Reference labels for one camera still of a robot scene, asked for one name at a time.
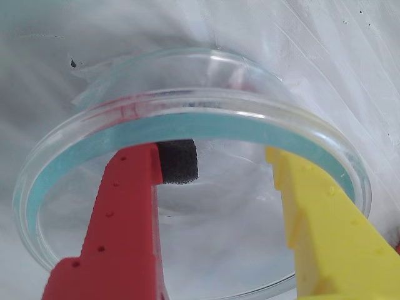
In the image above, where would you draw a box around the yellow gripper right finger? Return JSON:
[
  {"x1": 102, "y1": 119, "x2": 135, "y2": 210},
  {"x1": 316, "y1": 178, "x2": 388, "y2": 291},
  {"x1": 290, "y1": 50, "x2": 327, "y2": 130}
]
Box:
[{"x1": 264, "y1": 145, "x2": 400, "y2": 300}]

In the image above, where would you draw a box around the glass bowl with red candies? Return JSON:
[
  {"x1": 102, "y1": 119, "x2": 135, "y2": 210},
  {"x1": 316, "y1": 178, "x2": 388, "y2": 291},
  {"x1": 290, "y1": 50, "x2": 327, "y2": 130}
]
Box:
[{"x1": 12, "y1": 46, "x2": 373, "y2": 299}]

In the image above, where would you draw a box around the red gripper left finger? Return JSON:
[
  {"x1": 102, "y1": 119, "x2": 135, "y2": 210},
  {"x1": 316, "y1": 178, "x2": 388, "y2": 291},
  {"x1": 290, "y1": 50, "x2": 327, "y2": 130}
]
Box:
[{"x1": 42, "y1": 139, "x2": 201, "y2": 300}]

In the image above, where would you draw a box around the white table cover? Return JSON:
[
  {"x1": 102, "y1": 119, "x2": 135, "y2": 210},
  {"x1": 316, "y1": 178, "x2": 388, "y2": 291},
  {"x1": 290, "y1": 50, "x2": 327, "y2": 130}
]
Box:
[{"x1": 0, "y1": 0, "x2": 400, "y2": 300}]

